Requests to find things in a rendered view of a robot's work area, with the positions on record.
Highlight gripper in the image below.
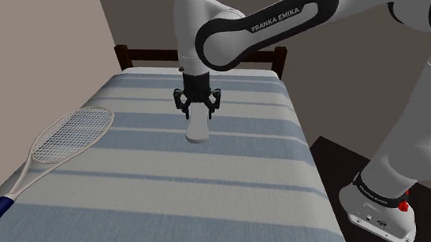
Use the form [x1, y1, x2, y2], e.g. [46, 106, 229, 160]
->
[171, 70, 224, 124]

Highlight bed with striped blue cover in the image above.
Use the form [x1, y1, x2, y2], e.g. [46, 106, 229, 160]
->
[0, 28, 350, 242]

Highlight white racket with blue handle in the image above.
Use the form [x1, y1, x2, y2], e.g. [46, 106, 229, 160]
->
[0, 105, 124, 240]

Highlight white oblong object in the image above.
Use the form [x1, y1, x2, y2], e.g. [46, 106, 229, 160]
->
[183, 100, 212, 146]

